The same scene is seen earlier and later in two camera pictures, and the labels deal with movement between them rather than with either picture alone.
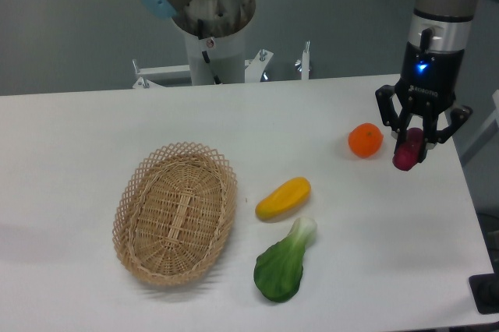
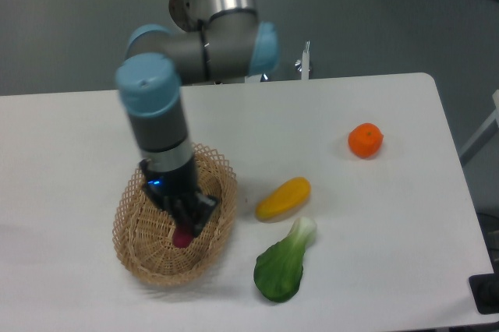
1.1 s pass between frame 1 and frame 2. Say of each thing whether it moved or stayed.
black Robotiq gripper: moved
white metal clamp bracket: stayed
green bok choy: stayed
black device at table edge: stayed
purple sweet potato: moved
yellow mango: stayed
